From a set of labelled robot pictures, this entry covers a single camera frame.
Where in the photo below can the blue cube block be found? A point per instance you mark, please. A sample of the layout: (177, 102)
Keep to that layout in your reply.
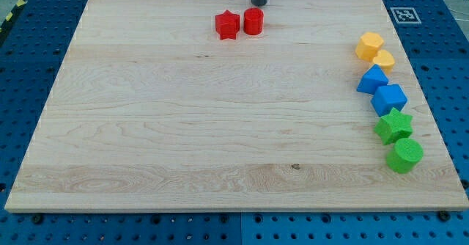
(387, 97)

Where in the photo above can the white fiducial marker tag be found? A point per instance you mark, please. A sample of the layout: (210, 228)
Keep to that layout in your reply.
(405, 15)

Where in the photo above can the blue triangle block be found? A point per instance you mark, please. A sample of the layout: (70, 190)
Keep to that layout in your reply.
(373, 78)

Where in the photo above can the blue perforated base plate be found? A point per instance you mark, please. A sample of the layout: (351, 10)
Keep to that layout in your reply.
(30, 59)

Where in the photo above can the yellow heart block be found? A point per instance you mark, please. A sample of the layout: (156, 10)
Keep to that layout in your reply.
(385, 60)

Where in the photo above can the red star block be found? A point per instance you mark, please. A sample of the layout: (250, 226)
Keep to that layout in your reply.
(227, 25)

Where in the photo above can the yellow hexagon block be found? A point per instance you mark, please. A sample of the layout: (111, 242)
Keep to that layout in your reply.
(368, 45)

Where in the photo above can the red cylinder block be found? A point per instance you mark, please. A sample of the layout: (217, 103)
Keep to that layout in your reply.
(253, 21)

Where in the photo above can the green cylinder block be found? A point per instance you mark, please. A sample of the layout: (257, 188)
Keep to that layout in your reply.
(404, 155)

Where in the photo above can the light wooden board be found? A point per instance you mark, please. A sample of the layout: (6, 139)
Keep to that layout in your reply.
(151, 112)

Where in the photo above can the green star block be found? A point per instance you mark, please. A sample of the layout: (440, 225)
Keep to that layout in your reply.
(394, 126)

